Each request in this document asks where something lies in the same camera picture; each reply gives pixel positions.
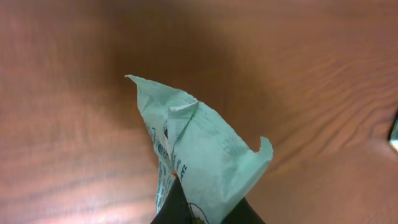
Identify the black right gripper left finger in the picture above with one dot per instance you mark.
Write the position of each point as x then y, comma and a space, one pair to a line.
175, 209

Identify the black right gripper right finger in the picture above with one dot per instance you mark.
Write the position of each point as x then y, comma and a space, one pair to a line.
243, 213

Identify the mint green snack packet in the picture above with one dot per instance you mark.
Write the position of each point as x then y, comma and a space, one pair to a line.
198, 148

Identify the green Kleenex tissue pack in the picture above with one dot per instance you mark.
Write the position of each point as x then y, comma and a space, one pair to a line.
393, 141

